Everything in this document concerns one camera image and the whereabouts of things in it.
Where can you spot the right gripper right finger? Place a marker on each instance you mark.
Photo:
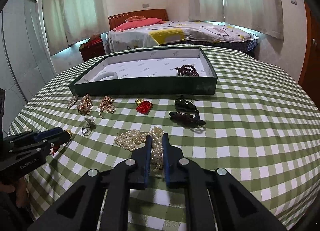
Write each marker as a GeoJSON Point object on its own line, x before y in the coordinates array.
{"type": "Point", "coordinates": [214, 199]}

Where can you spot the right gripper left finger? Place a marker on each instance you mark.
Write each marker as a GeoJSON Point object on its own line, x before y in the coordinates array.
{"type": "Point", "coordinates": [99, 200]}

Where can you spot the dark wooden nightstand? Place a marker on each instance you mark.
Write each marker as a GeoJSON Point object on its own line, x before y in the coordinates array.
{"type": "Point", "coordinates": [90, 50]}

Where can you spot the pale jade bangle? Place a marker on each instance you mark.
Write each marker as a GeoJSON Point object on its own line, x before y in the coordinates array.
{"type": "Point", "coordinates": [109, 75]}

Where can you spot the pink pillow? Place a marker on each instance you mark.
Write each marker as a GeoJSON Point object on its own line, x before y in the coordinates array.
{"type": "Point", "coordinates": [138, 24]}

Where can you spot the wooden headboard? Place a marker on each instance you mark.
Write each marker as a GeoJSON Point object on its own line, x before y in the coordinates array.
{"type": "Point", "coordinates": [119, 19]}

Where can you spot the bed with patterned sheet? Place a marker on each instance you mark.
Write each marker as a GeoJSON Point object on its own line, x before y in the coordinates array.
{"type": "Point", "coordinates": [170, 33]}

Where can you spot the small red bead ornament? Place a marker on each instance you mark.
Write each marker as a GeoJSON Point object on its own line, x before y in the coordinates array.
{"type": "Point", "coordinates": [143, 106]}

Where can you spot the person left hand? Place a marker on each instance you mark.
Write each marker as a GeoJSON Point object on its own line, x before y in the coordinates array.
{"type": "Point", "coordinates": [19, 189]}

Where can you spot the green checkered tablecloth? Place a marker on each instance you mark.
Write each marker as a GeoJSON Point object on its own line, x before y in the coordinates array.
{"type": "Point", "coordinates": [261, 126]}

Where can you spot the gold chain brooch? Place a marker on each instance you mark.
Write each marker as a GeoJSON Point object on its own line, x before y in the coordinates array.
{"type": "Point", "coordinates": [106, 105]}

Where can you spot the green tray white lining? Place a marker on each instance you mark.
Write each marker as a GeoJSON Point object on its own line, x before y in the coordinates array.
{"type": "Point", "coordinates": [166, 70]}

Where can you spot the red box on nightstand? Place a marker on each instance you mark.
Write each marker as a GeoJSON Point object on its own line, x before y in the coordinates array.
{"type": "Point", "coordinates": [95, 39]}

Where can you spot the left white curtain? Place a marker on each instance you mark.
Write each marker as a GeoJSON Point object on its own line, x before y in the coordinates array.
{"type": "Point", "coordinates": [67, 22]}

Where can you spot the glass sliding wardrobe door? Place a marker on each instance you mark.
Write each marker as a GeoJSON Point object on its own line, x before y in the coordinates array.
{"type": "Point", "coordinates": [25, 66]}

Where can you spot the orange patterned pillow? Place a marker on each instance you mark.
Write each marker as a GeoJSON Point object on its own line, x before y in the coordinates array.
{"type": "Point", "coordinates": [135, 19]}

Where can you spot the white curtain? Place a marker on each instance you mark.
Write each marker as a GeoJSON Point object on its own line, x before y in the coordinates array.
{"type": "Point", "coordinates": [265, 16]}
{"type": "Point", "coordinates": [67, 22]}

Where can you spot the right white curtain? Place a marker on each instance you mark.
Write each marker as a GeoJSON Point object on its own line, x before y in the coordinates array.
{"type": "Point", "coordinates": [265, 16]}

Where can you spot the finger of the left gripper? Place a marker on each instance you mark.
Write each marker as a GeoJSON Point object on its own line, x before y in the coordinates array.
{"type": "Point", "coordinates": [47, 141]}
{"type": "Point", "coordinates": [32, 136]}

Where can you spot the slim silver brooch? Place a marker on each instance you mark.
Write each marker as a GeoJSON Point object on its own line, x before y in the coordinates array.
{"type": "Point", "coordinates": [72, 101]}

